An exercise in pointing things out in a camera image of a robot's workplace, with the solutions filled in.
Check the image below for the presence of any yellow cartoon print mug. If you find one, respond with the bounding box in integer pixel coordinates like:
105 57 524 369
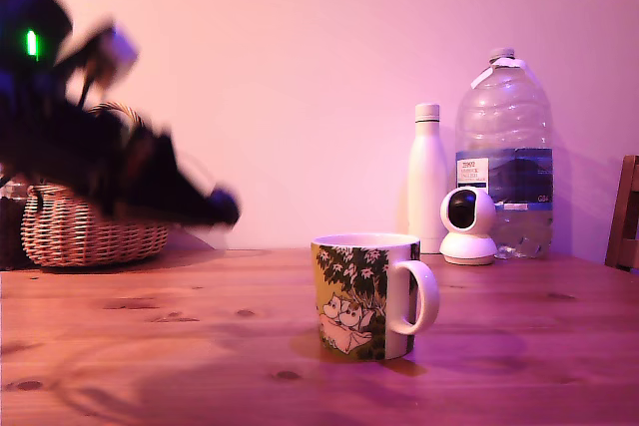
310 231 441 363

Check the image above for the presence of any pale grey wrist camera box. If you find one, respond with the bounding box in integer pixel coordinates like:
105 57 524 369
74 20 140 91

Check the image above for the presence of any white metal bottle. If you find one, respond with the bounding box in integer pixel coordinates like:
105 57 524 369
405 102 449 254

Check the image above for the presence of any woven wicker basket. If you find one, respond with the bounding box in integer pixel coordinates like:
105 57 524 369
19 101 171 268

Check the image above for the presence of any dark jar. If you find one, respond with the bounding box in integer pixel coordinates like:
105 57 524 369
0 179 32 270

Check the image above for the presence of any large clear water bottle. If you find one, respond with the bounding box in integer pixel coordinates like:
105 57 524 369
454 46 555 260

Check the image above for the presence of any small white round camera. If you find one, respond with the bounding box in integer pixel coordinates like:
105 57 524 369
438 187 498 266

